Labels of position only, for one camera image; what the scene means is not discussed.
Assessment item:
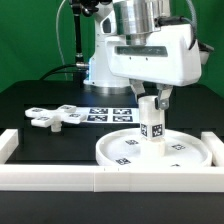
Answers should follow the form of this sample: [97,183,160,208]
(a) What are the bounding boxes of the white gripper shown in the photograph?
[105,24,201,110]

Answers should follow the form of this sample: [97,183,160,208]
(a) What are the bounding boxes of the white round table top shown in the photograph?
[96,128,212,167]

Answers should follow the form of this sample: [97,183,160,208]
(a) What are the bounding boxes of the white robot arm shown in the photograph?
[84,0,201,110]

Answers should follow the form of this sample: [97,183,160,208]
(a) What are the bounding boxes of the white marker sheet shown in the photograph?
[63,106,141,125]

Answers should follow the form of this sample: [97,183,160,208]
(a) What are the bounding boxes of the white right fence bar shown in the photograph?
[201,132,224,167]

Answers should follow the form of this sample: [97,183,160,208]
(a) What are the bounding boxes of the white fence bar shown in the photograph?
[0,129,19,165]
[0,165,224,192]
[201,132,224,167]

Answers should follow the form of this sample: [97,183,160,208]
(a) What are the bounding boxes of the white cross-shaped table base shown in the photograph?
[25,105,86,133]

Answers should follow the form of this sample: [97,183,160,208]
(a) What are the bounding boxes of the white left fence bar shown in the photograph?
[0,129,19,165]

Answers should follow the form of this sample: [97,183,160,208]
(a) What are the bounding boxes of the white front fence bar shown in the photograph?
[0,165,224,192]

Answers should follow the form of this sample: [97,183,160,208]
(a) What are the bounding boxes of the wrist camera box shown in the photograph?
[198,42,214,65]

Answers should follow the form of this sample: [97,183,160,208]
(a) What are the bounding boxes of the black cable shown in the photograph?
[39,63,90,81]

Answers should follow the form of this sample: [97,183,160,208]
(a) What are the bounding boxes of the grey cable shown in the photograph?
[55,0,68,81]

